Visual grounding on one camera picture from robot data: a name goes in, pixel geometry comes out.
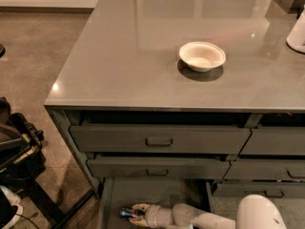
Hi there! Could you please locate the white paper bowl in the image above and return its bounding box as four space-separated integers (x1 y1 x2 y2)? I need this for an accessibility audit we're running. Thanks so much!
179 42 226 73

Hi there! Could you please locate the grey counter cabinet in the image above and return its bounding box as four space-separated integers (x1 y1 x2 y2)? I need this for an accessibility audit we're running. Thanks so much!
43 0 305 229

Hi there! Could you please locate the bottom right grey drawer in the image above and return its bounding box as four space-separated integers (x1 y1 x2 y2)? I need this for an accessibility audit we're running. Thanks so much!
213 182 305 198

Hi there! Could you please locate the open bottom left drawer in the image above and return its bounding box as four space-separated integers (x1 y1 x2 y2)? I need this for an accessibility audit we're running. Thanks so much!
97 177 214 229

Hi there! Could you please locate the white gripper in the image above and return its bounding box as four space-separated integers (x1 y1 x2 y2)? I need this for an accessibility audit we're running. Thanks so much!
129 203 174 229

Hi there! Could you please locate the top right grey drawer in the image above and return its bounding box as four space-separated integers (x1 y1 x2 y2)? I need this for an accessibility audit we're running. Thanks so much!
241 127 305 156

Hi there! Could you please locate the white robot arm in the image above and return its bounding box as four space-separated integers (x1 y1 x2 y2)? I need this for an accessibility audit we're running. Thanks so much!
129 195 287 229

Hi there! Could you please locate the blue silver redbull can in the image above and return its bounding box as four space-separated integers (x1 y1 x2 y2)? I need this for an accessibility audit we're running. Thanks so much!
120 207 144 219

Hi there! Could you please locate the white cylindrical robot base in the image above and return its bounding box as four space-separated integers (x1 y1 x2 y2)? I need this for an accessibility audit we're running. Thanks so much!
286 7 305 53

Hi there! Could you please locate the grey drawer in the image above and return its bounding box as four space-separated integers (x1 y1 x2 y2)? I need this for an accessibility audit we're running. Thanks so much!
213 182 305 198
87 156 230 179
241 127 305 156
70 124 251 154
225 159 305 180

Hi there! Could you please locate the top left grey drawer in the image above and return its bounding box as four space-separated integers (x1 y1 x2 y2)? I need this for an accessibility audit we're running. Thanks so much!
70 124 251 154

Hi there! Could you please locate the middle right grey drawer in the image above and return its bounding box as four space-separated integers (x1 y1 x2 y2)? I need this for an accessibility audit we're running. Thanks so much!
225 159 305 180

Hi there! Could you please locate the black cart with equipment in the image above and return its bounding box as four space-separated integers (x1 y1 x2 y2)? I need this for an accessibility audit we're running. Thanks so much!
0 96 94 229

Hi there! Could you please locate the middle left grey drawer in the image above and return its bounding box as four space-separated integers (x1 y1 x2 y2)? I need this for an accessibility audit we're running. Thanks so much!
87 156 230 179

